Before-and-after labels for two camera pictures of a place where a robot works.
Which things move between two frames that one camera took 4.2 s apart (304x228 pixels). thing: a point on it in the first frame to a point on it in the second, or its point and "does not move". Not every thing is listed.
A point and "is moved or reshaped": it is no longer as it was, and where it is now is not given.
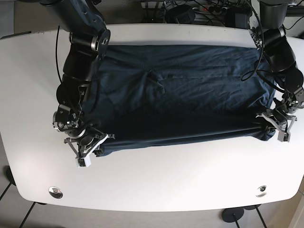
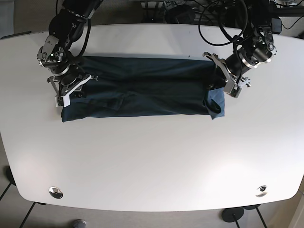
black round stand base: x=231 y=215 does not move
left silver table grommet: x=55 y=192 does not move
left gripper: x=84 y=145 to x=65 y=84
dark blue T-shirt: x=146 y=96 is moved or reshaped
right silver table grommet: x=262 y=189 does not move
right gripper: x=282 y=121 to x=232 y=81
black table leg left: x=11 y=179 does not move
